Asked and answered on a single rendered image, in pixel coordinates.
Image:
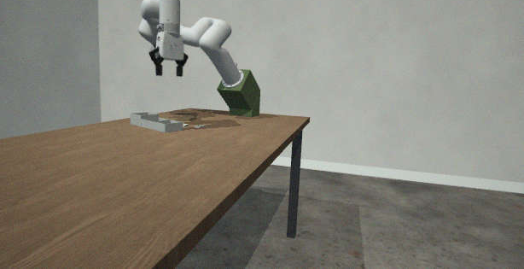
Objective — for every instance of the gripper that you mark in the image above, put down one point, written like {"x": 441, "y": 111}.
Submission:
{"x": 169, "y": 46}

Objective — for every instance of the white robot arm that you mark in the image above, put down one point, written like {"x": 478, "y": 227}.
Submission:
{"x": 212, "y": 33}

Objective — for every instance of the grey open-top bin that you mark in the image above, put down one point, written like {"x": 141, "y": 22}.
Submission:
{"x": 150, "y": 121}

